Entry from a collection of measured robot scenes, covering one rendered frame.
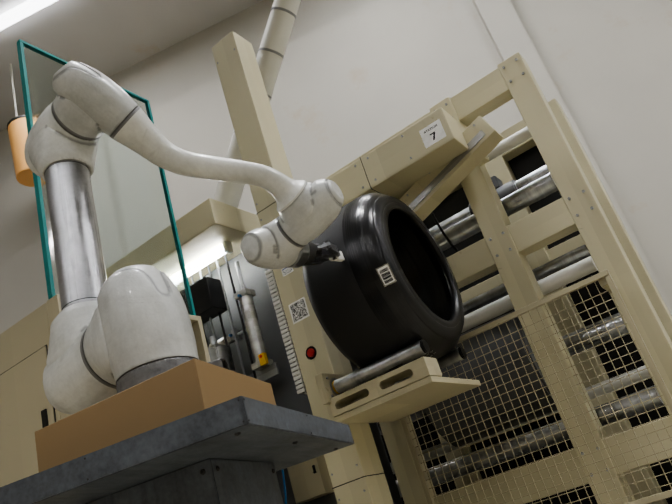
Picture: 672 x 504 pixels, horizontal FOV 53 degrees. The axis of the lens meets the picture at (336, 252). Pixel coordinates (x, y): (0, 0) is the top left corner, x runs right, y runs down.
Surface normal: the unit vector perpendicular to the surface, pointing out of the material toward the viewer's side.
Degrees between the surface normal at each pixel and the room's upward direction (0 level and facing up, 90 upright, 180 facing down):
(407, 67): 90
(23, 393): 90
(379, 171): 90
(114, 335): 92
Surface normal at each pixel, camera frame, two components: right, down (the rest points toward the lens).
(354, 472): -0.55, -0.19
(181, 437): -0.31, -0.31
